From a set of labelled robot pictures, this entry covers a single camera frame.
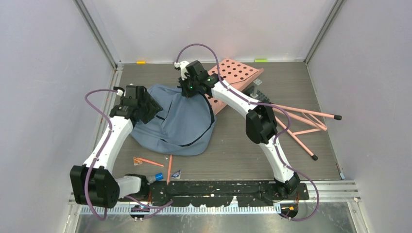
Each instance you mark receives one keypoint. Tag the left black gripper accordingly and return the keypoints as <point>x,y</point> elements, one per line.
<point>154,108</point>

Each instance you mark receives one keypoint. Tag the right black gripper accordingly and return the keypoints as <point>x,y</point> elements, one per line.
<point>185,91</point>

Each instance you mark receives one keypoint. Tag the blue fabric backpack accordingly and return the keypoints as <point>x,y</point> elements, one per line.
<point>183,127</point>

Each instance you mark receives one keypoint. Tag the orange pencil short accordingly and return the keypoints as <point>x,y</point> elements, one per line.
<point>151,162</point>

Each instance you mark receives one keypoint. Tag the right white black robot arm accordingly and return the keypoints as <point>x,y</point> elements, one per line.
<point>260,121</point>

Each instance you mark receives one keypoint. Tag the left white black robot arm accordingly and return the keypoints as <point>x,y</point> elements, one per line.
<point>92,182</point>

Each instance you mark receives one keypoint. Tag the pink perforated music stand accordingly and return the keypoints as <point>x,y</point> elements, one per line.
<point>240,76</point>

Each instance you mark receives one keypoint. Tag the small orange white eraser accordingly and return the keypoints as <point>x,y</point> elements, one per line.
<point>137,161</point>

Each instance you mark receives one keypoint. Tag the green tape marker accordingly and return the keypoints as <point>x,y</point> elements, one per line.
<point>260,60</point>

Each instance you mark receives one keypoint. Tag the dark grey lego plate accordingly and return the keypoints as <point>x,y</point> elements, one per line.
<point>253,91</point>

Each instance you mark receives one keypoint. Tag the orange pencil long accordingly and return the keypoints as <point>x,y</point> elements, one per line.
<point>169,169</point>

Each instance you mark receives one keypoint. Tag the blue grey glue stick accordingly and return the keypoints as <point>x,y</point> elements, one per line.
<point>154,178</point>

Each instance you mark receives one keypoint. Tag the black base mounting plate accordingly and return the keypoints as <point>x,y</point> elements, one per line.
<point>251,193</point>

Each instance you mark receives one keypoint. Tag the aluminium front rail frame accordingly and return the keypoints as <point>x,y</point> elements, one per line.
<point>93,184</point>

